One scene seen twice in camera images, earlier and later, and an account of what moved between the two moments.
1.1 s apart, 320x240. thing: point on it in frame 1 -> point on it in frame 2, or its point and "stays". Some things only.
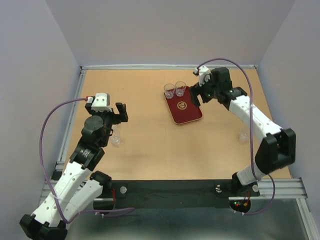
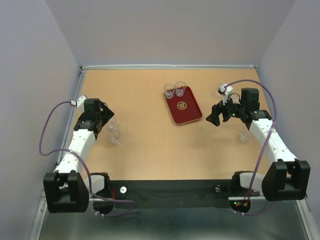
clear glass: [180, 87] stays
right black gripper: [196, 90] -> [216, 109]
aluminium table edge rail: [162, 67] stays
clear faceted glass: [169, 89] stays
